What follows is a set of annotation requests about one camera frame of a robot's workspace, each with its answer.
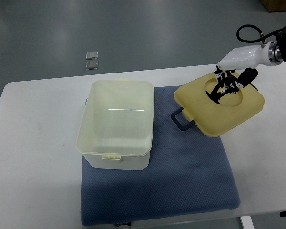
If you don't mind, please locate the lower silver floor plate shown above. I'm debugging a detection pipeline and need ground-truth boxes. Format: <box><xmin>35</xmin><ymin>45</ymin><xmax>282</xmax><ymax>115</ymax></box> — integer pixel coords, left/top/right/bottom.
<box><xmin>85</xmin><ymin>60</ymin><xmax>99</xmax><ymax>70</ymax></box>

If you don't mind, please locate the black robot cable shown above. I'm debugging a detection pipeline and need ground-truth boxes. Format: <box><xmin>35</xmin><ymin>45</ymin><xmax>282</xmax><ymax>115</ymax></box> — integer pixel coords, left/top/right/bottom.
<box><xmin>236</xmin><ymin>24</ymin><xmax>281</xmax><ymax>45</ymax></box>

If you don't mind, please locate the yellow box lid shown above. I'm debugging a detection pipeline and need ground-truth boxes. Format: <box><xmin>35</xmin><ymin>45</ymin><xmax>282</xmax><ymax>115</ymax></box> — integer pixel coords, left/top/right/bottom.
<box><xmin>171</xmin><ymin>73</ymin><xmax>265</xmax><ymax>137</ymax></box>

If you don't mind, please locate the white table leg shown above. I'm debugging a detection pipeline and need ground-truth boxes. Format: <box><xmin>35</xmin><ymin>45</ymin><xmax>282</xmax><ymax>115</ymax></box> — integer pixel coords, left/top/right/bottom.
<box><xmin>240</xmin><ymin>216</ymin><xmax>255</xmax><ymax>229</ymax></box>

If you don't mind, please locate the silver floor plate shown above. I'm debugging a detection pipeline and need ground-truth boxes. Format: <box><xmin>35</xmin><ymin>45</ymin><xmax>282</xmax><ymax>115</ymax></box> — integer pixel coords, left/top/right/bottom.
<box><xmin>85</xmin><ymin>60</ymin><xmax>99</xmax><ymax>70</ymax></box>
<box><xmin>86</xmin><ymin>51</ymin><xmax>98</xmax><ymax>60</ymax></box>

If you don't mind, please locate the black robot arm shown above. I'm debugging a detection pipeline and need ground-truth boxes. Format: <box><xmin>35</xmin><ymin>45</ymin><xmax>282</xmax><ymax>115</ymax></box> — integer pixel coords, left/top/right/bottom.
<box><xmin>214</xmin><ymin>24</ymin><xmax>286</xmax><ymax>87</ymax></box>

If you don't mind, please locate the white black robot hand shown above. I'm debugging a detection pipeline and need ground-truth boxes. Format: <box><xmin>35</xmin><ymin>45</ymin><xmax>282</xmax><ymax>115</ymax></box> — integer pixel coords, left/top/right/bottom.
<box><xmin>214</xmin><ymin>44</ymin><xmax>279</xmax><ymax>90</ymax></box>

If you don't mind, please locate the brown cardboard box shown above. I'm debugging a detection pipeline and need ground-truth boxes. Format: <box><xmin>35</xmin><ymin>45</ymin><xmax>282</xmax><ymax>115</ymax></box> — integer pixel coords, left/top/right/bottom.
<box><xmin>260</xmin><ymin>0</ymin><xmax>286</xmax><ymax>12</ymax></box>

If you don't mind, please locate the blue cushion mat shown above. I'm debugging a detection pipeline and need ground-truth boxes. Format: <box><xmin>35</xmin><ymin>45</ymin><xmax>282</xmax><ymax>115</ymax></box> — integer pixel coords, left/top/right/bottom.
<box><xmin>81</xmin><ymin>86</ymin><xmax>240</xmax><ymax>226</ymax></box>

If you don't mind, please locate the white storage box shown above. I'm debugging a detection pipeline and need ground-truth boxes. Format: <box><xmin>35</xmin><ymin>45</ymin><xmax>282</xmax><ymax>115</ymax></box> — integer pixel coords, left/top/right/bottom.
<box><xmin>76</xmin><ymin>80</ymin><xmax>154</xmax><ymax>170</ymax></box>

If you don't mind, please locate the upper silver floor plate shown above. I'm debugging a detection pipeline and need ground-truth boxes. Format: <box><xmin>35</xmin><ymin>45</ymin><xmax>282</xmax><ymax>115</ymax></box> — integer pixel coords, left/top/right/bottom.
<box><xmin>86</xmin><ymin>51</ymin><xmax>98</xmax><ymax>60</ymax></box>

